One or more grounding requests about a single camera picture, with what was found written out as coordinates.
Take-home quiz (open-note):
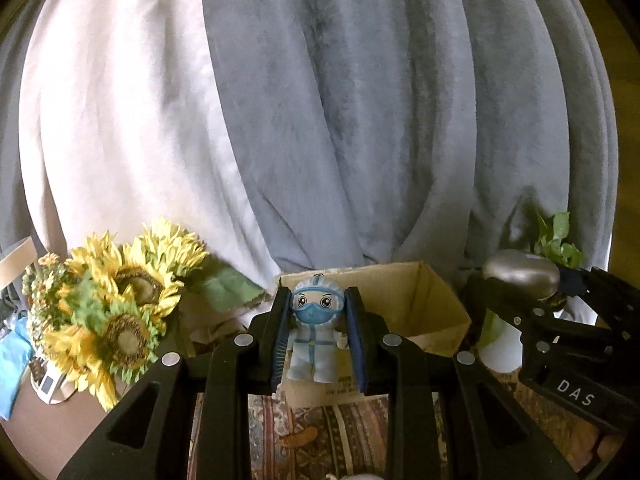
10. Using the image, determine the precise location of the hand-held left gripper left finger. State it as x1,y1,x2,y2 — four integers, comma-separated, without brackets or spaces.
57,287,293,480

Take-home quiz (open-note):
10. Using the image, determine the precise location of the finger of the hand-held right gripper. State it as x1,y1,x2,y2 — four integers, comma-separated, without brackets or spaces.
460,277,556,366
555,266,623,331

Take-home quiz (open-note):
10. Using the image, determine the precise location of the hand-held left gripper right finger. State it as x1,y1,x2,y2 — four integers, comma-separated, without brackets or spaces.
345,287,581,480

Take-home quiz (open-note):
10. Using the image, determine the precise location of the white and blue figurine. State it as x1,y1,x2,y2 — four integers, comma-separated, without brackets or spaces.
285,275,351,384

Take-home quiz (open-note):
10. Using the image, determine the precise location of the silver oval object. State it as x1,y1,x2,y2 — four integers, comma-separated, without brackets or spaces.
481,250,561,307

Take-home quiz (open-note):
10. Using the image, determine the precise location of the cardboard box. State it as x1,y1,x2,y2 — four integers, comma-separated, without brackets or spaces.
276,260,472,408

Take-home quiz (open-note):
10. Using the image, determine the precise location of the green plant in white pot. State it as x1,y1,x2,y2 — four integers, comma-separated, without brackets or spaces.
475,211,585,375

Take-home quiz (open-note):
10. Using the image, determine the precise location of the small brown object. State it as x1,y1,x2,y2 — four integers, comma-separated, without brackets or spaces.
279,427,319,448

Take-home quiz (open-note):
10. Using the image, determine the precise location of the patterned table runner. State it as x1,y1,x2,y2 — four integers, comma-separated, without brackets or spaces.
187,390,626,480

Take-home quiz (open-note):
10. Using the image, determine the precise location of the sunflower bouquet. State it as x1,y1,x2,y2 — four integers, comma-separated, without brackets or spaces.
42,216,266,411

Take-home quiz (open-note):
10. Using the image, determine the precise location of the grey curtain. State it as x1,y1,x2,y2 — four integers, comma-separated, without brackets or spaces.
200,0,617,281
0,35,51,261

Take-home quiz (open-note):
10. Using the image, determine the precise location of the peach flower bunch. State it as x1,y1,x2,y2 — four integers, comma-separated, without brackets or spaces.
21,252,68,331

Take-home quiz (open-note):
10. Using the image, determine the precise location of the blue cloth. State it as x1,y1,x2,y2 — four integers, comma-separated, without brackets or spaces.
0,316,32,420

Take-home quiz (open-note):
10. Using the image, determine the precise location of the beige curtain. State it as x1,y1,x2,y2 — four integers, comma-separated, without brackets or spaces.
19,0,283,283

